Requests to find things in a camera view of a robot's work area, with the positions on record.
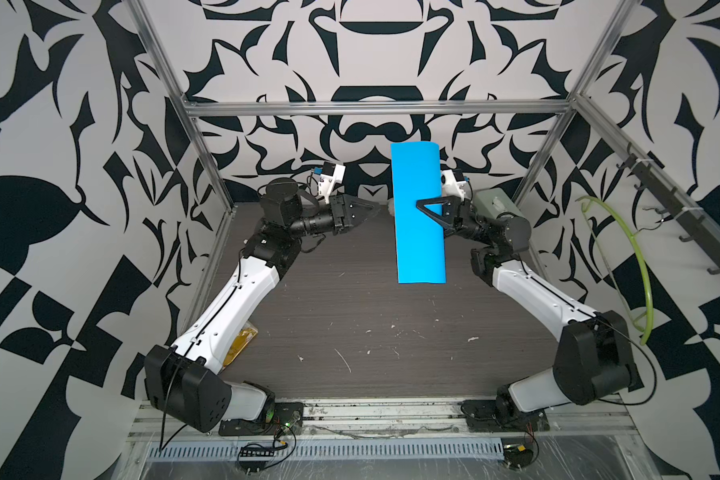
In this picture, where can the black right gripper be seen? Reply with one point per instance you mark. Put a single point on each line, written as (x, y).
(459, 220)

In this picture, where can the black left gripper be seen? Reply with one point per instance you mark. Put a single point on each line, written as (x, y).
(341, 212)

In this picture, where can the blue rectangular paper sheet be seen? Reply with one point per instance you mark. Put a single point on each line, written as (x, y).
(420, 244)

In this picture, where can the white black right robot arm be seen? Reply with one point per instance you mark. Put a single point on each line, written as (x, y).
(594, 356)

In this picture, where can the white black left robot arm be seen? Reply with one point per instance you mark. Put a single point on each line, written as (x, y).
(182, 380)

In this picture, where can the green tissue box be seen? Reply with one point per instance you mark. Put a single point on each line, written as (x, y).
(494, 204)

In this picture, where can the yellow plastic packet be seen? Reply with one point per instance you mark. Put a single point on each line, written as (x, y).
(242, 340)

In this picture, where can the black connector board right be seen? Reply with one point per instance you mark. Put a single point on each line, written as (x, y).
(518, 457)

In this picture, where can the black connector board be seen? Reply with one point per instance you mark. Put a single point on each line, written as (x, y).
(255, 457)
(518, 457)

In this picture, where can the black connector board left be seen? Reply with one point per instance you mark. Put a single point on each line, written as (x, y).
(255, 457)

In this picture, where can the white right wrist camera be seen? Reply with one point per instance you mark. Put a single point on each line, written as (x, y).
(454, 183)

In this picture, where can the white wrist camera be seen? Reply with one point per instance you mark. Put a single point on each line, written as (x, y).
(329, 176)
(454, 183)

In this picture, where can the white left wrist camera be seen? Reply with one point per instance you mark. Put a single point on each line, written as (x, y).
(329, 176)

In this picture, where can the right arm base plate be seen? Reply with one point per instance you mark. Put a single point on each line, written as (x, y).
(489, 415)

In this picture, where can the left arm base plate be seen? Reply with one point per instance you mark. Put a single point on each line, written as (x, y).
(275, 416)

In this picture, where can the black wall hook rack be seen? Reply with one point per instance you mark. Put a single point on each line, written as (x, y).
(698, 224)

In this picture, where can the white slotted cable duct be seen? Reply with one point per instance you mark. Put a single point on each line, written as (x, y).
(315, 449)

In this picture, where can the aluminium frame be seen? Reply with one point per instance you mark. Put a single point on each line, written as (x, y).
(533, 96)

